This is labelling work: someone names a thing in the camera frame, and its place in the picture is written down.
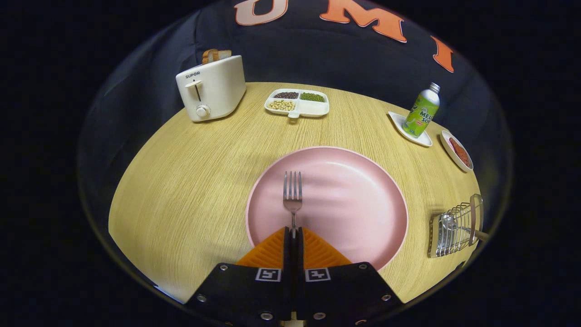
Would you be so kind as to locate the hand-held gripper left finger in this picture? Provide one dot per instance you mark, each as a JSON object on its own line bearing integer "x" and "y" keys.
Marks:
{"x": 245, "y": 295}

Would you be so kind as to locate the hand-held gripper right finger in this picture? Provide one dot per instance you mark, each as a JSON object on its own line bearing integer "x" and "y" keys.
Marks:
{"x": 347, "y": 295}

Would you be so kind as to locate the pink round plate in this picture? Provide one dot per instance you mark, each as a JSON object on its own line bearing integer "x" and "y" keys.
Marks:
{"x": 349, "y": 204}

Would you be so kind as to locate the white square coaster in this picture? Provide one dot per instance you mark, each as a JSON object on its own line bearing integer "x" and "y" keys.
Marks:
{"x": 399, "y": 125}

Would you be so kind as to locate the white plate with meat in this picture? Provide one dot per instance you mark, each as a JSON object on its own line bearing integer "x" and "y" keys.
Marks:
{"x": 458, "y": 152}

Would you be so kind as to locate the green soda bottle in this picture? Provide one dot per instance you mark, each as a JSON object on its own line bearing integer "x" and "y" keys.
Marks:
{"x": 422, "y": 113}

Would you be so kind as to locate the white divided dish with beans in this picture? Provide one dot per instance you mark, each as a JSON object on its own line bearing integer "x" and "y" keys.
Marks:
{"x": 297, "y": 104}

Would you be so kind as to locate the cream white toaster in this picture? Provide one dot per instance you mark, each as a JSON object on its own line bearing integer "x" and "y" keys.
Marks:
{"x": 218, "y": 91}

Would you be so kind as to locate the toasted bread slice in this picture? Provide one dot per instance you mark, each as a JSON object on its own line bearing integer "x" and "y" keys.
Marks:
{"x": 209, "y": 56}
{"x": 224, "y": 55}

